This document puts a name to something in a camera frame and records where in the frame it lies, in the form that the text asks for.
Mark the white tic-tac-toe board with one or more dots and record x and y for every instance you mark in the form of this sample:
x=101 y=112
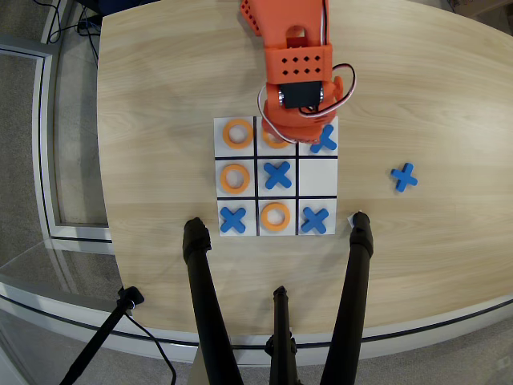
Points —
x=316 y=176

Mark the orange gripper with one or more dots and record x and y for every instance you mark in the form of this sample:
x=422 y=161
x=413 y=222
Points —
x=305 y=138

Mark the thin black stand pole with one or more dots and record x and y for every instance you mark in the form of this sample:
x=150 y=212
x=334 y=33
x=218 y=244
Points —
x=100 y=337

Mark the blue foam cross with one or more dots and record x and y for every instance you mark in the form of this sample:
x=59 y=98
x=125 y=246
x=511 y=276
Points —
x=328 y=141
x=404 y=177
x=277 y=175
x=315 y=220
x=233 y=220

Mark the short black tripod leg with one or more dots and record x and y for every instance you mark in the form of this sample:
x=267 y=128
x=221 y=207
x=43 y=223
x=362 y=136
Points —
x=281 y=321

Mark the small white tag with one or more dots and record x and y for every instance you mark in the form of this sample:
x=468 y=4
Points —
x=350 y=220

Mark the grey glass partition frame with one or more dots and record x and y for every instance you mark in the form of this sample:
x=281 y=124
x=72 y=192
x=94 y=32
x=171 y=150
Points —
x=42 y=160

